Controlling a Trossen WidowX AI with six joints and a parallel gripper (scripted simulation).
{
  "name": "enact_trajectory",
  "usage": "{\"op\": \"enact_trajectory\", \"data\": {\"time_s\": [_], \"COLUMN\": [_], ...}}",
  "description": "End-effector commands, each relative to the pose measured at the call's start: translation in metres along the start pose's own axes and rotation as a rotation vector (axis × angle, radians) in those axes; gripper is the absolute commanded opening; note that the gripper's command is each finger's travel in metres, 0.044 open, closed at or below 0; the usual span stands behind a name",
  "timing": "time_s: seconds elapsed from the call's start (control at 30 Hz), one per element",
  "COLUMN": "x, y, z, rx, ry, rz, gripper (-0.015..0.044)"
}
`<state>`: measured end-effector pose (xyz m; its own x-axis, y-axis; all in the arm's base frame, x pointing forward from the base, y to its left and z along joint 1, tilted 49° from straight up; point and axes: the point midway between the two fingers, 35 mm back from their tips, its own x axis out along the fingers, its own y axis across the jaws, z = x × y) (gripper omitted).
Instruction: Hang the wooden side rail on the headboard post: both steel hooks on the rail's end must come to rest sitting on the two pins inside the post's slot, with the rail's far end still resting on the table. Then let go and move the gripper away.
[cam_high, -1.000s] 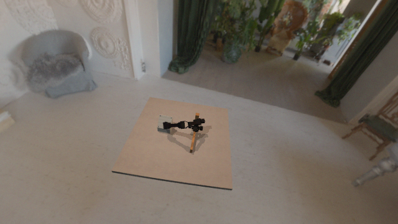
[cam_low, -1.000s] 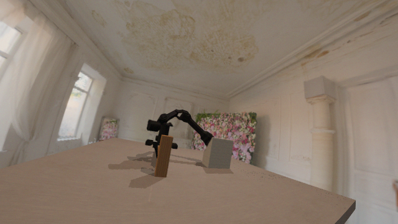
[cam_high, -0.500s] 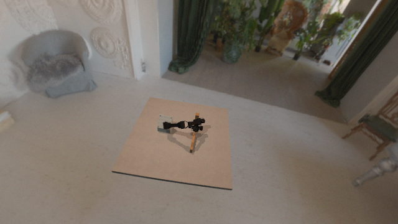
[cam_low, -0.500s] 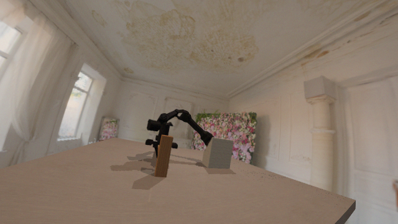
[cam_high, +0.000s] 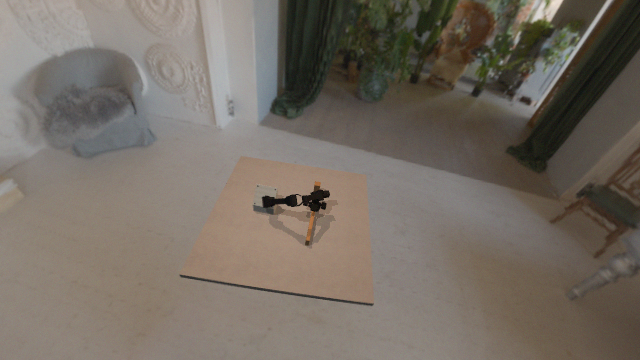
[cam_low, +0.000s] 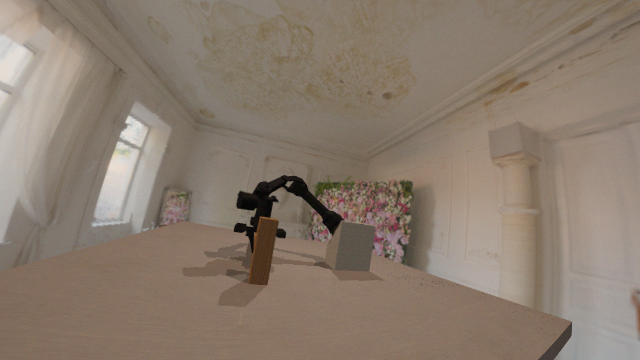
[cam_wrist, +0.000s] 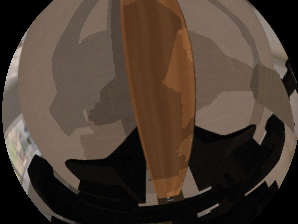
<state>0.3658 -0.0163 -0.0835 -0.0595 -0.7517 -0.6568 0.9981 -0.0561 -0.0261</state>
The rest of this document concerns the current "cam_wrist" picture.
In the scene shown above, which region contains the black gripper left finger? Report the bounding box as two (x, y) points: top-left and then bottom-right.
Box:
(65, 127), (146, 204)

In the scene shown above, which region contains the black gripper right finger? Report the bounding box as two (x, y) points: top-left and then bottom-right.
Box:
(189, 124), (255, 192)

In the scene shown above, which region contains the dark brown wooden post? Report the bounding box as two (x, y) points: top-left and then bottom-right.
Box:
(157, 189), (185, 224)

